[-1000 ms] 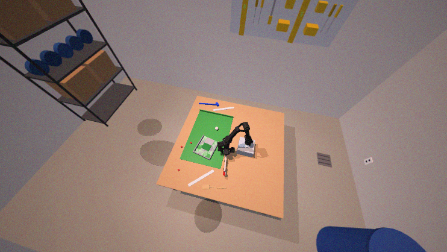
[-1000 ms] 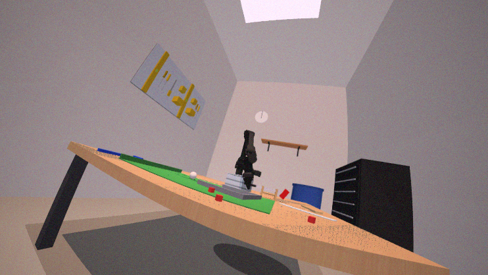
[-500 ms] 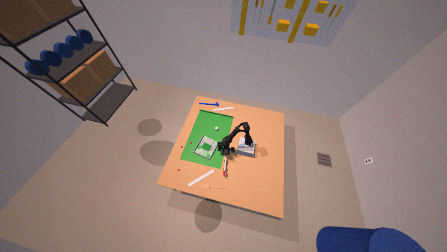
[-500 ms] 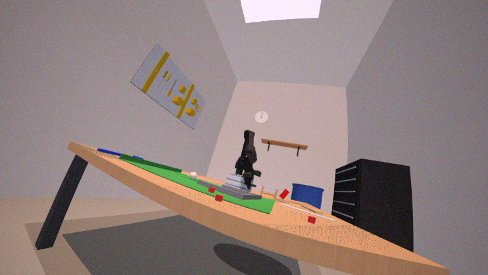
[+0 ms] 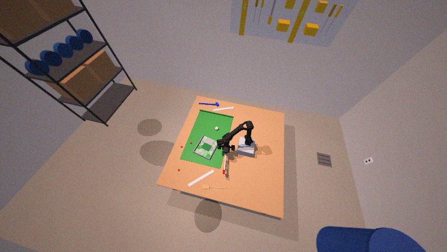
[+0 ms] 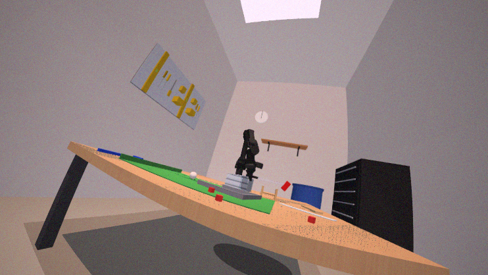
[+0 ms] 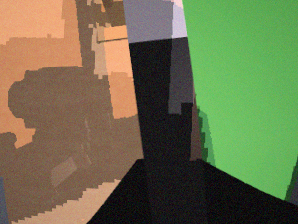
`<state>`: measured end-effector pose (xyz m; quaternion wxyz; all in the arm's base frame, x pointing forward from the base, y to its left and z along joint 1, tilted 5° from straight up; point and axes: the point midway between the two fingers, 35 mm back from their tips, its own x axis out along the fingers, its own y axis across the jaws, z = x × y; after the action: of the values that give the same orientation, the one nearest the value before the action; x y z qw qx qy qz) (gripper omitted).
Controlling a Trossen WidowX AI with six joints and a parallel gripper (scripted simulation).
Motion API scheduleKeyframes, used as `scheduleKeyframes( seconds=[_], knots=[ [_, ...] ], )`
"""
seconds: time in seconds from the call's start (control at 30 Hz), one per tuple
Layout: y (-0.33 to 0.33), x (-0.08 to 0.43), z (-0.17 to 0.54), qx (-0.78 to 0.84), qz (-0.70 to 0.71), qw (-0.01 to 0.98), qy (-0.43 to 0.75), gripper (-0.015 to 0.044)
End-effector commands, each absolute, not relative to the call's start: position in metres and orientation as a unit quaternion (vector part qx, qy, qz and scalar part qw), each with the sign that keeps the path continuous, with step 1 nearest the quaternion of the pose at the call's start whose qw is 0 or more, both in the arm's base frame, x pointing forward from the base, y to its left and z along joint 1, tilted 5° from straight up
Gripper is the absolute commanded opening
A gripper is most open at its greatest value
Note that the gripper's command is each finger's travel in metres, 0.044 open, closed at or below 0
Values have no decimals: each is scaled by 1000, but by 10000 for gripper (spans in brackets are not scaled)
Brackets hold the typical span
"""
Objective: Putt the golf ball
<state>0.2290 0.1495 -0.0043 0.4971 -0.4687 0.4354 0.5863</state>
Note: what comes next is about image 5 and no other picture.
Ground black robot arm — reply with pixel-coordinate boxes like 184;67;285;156
217;121;254;153

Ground green rectangular mat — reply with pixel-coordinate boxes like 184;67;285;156
180;111;233;169

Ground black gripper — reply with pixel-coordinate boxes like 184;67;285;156
217;144;235;151

